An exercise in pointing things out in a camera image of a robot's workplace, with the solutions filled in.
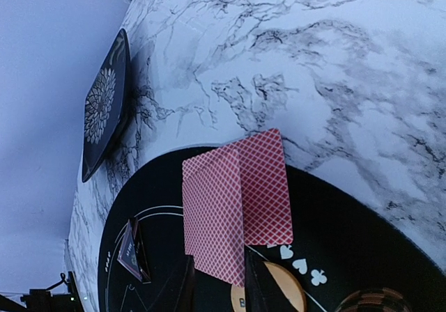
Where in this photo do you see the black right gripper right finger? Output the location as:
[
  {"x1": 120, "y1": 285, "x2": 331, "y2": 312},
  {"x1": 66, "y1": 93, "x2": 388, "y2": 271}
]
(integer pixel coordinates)
[{"x1": 245, "y1": 247, "x2": 296, "y2": 312}]

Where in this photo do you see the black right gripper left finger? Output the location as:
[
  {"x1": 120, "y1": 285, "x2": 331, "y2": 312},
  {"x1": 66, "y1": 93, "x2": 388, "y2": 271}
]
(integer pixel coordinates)
[{"x1": 172, "y1": 255, "x2": 196, "y2": 312}]

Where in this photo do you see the orange big blind button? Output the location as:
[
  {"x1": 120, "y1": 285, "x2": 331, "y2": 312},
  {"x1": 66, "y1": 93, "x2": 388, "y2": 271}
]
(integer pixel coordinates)
[{"x1": 231, "y1": 260, "x2": 307, "y2": 312}]

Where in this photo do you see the red triangular all-in marker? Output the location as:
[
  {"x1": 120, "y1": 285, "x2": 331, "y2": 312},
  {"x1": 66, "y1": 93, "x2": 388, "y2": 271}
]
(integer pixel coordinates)
[{"x1": 117, "y1": 217, "x2": 151, "y2": 284}]

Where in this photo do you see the red playing card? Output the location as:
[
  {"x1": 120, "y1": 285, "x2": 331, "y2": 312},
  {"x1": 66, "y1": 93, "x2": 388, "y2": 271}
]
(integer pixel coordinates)
[
  {"x1": 182, "y1": 150, "x2": 245, "y2": 287},
  {"x1": 233, "y1": 128, "x2": 293, "y2": 245}
]

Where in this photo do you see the white red poker chip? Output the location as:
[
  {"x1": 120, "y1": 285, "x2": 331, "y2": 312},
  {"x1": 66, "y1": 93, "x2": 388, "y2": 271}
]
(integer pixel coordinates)
[{"x1": 335, "y1": 288, "x2": 412, "y2": 312}]

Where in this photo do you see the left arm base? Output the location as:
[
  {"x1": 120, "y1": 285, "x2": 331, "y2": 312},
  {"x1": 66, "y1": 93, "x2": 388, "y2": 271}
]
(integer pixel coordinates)
[{"x1": 1, "y1": 271, "x2": 84, "y2": 312}]

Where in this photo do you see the round black poker mat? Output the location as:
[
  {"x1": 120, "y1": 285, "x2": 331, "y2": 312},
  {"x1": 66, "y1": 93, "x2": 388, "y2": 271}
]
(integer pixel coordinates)
[{"x1": 98, "y1": 147, "x2": 445, "y2": 311}]

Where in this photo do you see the black floral patterned pouch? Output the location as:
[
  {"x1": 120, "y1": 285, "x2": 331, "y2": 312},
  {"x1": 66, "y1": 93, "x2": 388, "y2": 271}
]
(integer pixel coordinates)
[{"x1": 82, "y1": 29, "x2": 132, "y2": 182}]

